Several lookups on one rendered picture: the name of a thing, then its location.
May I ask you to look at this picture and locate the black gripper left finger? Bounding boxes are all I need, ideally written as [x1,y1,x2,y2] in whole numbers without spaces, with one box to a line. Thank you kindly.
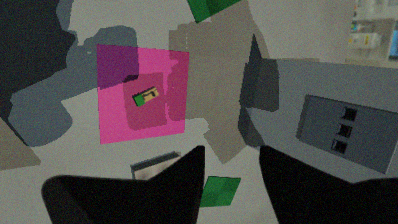
[41,146,205,224]

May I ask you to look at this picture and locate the translucent pink square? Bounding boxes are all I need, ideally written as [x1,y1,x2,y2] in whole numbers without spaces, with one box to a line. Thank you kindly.
[96,44,189,144]

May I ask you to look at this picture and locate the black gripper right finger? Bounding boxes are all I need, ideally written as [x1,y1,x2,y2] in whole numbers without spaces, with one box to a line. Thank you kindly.
[259,145,398,224]

